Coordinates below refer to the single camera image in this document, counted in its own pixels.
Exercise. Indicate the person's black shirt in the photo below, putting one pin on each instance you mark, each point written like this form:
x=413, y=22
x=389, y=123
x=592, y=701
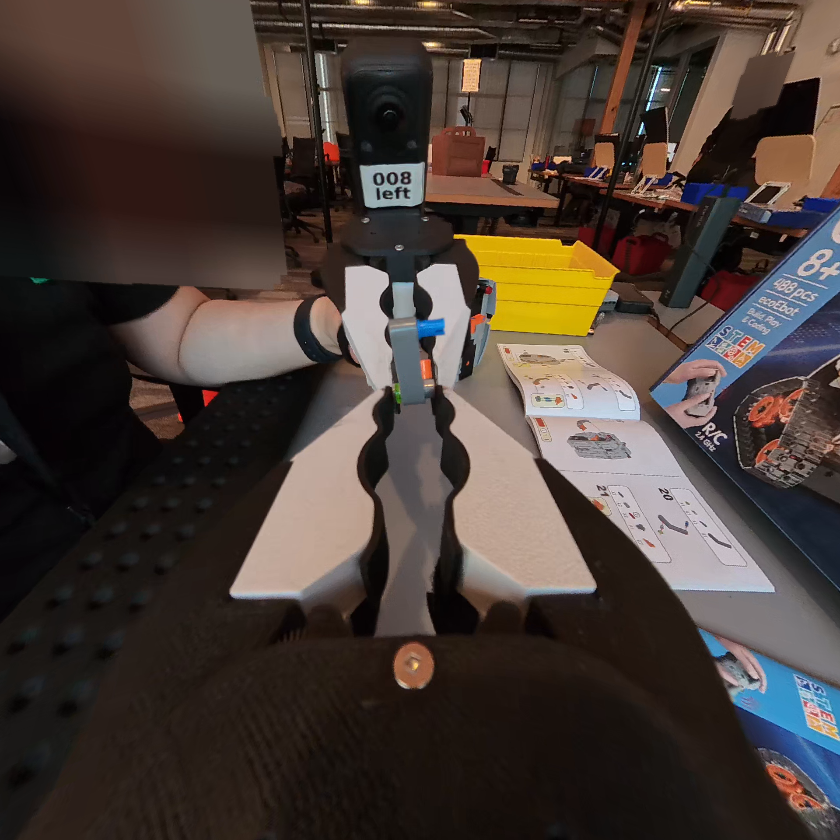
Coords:
x=59, y=407

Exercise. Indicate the white hanging paper sign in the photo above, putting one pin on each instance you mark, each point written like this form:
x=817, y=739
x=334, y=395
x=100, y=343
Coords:
x=471, y=75

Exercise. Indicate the grey bent toy beam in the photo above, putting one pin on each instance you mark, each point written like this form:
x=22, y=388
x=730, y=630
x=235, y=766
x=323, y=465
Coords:
x=407, y=361

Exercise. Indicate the partly built toy robot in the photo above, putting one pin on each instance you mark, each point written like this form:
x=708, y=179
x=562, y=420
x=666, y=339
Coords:
x=482, y=328

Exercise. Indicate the dark teal upright box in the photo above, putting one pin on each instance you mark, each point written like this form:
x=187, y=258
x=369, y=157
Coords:
x=695, y=249

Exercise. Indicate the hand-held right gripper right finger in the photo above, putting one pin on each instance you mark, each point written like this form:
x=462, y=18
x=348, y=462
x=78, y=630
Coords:
x=518, y=525

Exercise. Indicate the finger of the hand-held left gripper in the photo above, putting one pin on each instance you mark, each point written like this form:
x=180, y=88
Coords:
x=451, y=321
x=364, y=315

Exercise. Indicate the brown paper bag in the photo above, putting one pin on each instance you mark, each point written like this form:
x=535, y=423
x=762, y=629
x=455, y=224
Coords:
x=458, y=152

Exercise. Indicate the wooden background table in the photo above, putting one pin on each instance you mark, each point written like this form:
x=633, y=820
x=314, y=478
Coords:
x=485, y=193

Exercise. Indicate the person's left hand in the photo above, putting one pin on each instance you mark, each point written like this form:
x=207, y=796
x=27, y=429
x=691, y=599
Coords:
x=328, y=328

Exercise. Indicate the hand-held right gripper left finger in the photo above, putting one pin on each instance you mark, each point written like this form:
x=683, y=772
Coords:
x=308, y=525

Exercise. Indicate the black wristband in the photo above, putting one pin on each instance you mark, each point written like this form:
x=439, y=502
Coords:
x=307, y=328

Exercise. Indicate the open white instruction manual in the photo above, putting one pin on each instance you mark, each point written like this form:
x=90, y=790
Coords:
x=623, y=472

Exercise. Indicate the red bag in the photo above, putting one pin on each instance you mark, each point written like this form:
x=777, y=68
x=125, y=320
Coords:
x=642, y=253
x=732, y=289

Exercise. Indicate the blue cover booklet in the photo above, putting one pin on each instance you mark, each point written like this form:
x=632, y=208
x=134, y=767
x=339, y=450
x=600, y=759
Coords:
x=787, y=735

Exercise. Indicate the yellow plastic bin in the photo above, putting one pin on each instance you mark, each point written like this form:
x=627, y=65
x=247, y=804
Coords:
x=544, y=282

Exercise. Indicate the blue toy robot box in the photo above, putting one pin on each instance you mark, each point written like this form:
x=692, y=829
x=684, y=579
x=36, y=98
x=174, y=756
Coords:
x=774, y=394

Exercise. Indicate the person's left forearm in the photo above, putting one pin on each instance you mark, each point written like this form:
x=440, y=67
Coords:
x=223, y=334

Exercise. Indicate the black perforated mat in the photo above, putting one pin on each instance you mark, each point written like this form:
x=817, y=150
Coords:
x=131, y=525

